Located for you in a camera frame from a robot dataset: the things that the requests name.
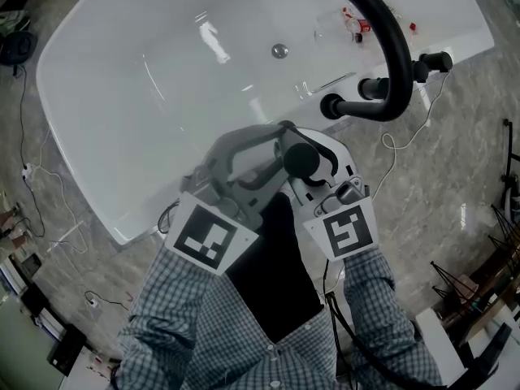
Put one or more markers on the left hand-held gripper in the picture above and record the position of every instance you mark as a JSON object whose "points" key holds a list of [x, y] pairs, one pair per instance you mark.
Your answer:
{"points": [[207, 234]]}

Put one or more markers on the person's checked shirt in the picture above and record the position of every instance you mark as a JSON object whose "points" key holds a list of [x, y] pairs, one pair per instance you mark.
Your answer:
{"points": [[264, 368]]}

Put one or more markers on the person's right forearm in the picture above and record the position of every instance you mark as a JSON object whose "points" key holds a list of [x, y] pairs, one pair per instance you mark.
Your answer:
{"points": [[369, 299]]}

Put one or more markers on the person's left forearm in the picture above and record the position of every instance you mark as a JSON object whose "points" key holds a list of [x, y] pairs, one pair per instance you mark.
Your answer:
{"points": [[170, 299]]}

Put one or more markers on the small white power adapter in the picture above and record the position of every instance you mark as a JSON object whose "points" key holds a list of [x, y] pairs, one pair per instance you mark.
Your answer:
{"points": [[93, 302]]}

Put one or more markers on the large clear plastic bottle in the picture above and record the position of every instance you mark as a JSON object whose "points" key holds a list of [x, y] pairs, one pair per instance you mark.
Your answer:
{"points": [[333, 27]]}

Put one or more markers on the black faucet knob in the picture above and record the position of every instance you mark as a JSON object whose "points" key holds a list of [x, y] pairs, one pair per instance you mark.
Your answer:
{"points": [[371, 88], [436, 61], [420, 71]]}

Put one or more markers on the dark grey metal cylinder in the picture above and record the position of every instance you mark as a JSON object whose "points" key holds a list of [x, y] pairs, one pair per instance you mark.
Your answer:
{"points": [[301, 161]]}

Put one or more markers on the person's black trouser leg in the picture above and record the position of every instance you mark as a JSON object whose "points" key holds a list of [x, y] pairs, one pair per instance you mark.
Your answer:
{"points": [[276, 266]]}

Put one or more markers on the white box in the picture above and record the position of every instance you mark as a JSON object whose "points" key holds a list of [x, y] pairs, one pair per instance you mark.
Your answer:
{"points": [[436, 339]]}

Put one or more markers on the black floor box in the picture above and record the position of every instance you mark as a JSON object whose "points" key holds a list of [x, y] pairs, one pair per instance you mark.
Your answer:
{"points": [[67, 352]]}

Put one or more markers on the black stand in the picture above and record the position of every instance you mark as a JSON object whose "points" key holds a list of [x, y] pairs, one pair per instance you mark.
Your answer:
{"points": [[508, 148]]}

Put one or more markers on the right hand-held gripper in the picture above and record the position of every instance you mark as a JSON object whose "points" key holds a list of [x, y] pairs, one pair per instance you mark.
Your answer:
{"points": [[345, 230]]}

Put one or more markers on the white bathtub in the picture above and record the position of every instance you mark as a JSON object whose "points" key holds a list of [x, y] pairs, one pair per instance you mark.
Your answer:
{"points": [[142, 75]]}

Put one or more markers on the clear bottle with red label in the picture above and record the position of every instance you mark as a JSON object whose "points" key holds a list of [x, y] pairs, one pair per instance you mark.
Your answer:
{"points": [[347, 13]]}

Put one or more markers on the black curved faucet spout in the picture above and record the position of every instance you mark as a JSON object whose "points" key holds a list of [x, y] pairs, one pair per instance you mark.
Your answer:
{"points": [[396, 55]]}

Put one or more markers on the white power plug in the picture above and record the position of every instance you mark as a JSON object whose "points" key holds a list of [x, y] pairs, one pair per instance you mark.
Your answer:
{"points": [[29, 172]]}

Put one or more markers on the silver drain plug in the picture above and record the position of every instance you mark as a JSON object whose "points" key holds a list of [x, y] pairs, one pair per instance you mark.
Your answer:
{"points": [[279, 50]]}

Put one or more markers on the black bag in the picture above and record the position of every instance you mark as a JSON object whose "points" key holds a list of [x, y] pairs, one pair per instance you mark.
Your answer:
{"points": [[18, 47]]}

